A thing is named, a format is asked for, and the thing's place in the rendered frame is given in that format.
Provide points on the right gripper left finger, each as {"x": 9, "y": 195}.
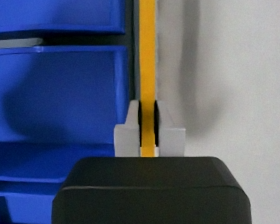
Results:
{"x": 128, "y": 136}

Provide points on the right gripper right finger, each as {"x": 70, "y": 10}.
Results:
{"x": 171, "y": 141}

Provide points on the blue-grey rack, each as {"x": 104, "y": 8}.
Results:
{"x": 130, "y": 40}

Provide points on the yellow bar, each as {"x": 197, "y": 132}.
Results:
{"x": 147, "y": 76}

